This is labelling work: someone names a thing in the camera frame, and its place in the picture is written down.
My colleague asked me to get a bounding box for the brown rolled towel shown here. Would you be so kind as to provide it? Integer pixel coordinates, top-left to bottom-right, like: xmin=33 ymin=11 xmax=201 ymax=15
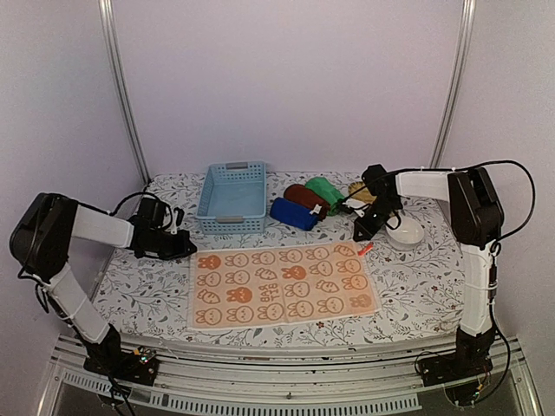
xmin=284 ymin=184 xmax=330 ymax=220

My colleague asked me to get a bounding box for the white bowl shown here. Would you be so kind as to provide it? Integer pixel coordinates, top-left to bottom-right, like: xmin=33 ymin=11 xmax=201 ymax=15
xmin=386 ymin=216 xmax=425 ymax=250

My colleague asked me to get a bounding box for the right aluminium frame post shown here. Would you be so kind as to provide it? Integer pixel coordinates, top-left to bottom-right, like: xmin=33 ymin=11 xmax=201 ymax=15
xmin=429 ymin=0 xmax=476 ymax=168

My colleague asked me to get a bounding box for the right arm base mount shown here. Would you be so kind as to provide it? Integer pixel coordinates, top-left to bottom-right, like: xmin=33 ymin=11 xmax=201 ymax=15
xmin=415 ymin=341 xmax=493 ymax=387

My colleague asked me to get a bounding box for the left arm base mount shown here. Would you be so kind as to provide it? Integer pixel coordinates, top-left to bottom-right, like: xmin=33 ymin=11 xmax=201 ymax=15
xmin=83 ymin=338 xmax=160 ymax=387

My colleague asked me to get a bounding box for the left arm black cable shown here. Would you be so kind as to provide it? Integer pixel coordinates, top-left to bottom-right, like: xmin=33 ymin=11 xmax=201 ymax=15
xmin=16 ymin=190 xmax=161 ymax=313

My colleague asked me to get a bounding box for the aluminium frame post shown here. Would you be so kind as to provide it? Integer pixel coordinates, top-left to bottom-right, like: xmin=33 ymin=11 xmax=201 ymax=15
xmin=98 ymin=0 xmax=151 ymax=185
xmin=429 ymin=0 xmax=476 ymax=168

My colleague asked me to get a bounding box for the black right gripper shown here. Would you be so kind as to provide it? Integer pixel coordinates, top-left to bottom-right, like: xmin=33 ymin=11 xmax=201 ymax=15
xmin=355 ymin=196 xmax=402 ymax=241

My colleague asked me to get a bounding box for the green rolled towel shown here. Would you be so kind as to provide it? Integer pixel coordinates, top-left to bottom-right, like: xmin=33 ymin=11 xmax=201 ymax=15
xmin=304 ymin=177 xmax=345 ymax=216

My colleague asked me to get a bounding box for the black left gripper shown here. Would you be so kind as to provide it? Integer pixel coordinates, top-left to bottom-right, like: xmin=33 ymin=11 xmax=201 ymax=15
xmin=150 ymin=229 xmax=197 ymax=260

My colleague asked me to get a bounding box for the orange bunny pattern towel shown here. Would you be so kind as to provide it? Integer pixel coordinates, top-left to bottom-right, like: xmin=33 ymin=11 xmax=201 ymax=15
xmin=187 ymin=242 xmax=382 ymax=331

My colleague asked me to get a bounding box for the light blue plastic basket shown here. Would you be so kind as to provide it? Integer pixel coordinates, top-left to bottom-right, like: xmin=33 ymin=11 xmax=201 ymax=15
xmin=196 ymin=161 xmax=267 ymax=235

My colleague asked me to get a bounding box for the yellow woven bamboo tray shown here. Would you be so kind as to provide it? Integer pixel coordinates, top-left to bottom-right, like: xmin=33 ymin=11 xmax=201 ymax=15
xmin=348 ymin=181 xmax=376 ymax=205

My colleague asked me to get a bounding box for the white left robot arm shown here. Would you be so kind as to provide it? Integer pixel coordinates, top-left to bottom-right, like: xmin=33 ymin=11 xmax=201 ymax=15
xmin=10 ymin=192 xmax=197 ymax=376

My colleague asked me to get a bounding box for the blue rolled towel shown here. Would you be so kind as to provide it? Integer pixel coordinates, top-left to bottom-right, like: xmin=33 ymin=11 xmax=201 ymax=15
xmin=270 ymin=198 xmax=318 ymax=231

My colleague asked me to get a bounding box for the left aluminium frame post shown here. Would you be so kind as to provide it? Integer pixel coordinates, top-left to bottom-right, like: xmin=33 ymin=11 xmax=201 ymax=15
xmin=98 ymin=0 xmax=151 ymax=185

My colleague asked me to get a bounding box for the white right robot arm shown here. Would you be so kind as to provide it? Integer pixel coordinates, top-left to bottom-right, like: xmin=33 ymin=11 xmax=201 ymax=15
xmin=353 ymin=165 xmax=504 ymax=378

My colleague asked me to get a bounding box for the aluminium front rail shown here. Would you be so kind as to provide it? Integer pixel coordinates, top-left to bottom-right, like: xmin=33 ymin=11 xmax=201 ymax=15
xmin=37 ymin=335 xmax=547 ymax=415

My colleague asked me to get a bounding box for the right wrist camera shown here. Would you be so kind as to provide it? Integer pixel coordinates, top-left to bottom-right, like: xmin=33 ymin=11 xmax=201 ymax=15
xmin=336 ymin=198 xmax=369 ymax=218

